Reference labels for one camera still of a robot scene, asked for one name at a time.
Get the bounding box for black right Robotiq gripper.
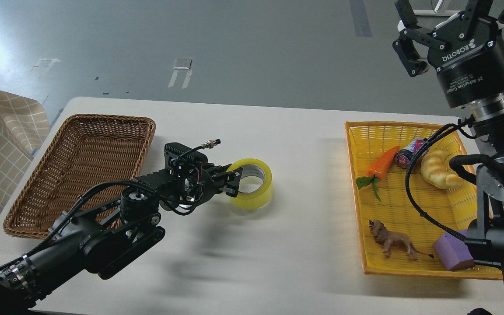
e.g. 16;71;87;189
392;0;504;108

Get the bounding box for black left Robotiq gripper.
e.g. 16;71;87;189
178;164;243;206

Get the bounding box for yellow tape roll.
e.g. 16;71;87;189
227;159;273;210

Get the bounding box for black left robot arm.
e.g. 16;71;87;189
0;139;244;315

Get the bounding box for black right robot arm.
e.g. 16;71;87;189
393;0;504;282

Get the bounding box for white metal stand base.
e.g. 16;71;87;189
413;0;460;17

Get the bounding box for orange toy carrot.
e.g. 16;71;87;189
355;146;400;202

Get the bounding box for brown wicker basket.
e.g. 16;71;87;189
3;114;156;239

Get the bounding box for small purple drink can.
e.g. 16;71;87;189
394;137;427;169

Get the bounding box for toy croissant bread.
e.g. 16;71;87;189
420;149;464;189

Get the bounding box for brown toy lion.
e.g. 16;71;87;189
368;220;434;260

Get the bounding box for yellow woven basket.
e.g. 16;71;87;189
344;121;503;280

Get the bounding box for purple foam block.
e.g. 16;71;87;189
433;232;476;271

